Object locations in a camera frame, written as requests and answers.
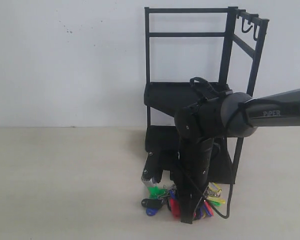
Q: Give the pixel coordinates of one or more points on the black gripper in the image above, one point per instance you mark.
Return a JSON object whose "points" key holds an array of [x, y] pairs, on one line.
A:
{"points": [[189, 168]]}

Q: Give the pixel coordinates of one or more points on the bunch of colourful key tags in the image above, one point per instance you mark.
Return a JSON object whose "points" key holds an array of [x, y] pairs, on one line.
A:
{"points": [[167, 196]]}

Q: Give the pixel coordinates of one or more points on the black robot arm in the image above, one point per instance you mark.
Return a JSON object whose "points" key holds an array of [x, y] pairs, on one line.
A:
{"points": [[228, 115]]}

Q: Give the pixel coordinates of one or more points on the black metal hook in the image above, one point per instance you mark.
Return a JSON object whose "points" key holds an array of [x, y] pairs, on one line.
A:
{"points": [[246, 26], [256, 30]]}

